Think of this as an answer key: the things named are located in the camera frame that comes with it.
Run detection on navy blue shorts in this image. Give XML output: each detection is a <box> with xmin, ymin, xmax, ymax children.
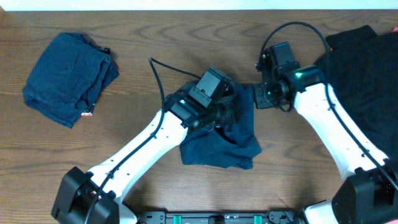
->
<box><xmin>179</xmin><ymin>85</ymin><xmax>262</xmax><ymax>170</ymax></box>

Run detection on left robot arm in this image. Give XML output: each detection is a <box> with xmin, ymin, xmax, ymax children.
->
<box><xmin>51</xmin><ymin>67</ymin><xmax>237</xmax><ymax>224</ymax></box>

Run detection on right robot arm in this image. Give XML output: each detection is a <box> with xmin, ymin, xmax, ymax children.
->
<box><xmin>254</xmin><ymin>42</ymin><xmax>397</xmax><ymax>223</ymax></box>

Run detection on black garment pile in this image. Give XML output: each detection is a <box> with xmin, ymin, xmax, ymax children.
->
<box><xmin>315</xmin><ymin>25</ymin><xmax>397</xmax><ymax>161</ymax></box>

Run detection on folded navy blue garment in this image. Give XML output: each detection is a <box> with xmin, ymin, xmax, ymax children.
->
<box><xmin>22</xmin><ymin>32</ymin><xmax>119</xmax><ymax>128</ymax></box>

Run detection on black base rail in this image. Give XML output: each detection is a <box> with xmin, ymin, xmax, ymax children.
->
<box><xmin>137</xmin><ymin>210</ymin><xmax>306</xmax><ymax>224</ymax></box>

